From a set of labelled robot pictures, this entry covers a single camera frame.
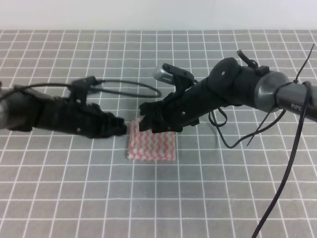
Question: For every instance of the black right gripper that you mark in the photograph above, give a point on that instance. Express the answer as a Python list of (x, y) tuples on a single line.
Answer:
[(174, 115)]

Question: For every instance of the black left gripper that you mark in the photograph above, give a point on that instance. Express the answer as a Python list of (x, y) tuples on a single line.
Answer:
[(88, 120)]

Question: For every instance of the pink wavy striped towel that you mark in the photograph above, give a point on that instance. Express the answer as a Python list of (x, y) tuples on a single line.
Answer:
[(147, 146)]

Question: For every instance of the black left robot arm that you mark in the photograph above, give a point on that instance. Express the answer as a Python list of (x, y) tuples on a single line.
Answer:
[(26, 109)]

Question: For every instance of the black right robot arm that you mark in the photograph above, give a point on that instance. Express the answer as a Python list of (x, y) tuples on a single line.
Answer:
[(228, 84)]

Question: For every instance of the grey checked tablecloth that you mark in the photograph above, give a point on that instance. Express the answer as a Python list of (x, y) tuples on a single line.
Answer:
[(54, 185)]

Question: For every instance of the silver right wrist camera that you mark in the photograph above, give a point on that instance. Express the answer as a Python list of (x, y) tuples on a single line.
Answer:
[(180, 78)]

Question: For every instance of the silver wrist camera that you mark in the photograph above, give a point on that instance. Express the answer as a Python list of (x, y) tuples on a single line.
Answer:
[(180, 78), (81, 86)]

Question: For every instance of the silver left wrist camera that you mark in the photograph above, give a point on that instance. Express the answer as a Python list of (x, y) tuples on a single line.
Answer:
[(81, 86)]

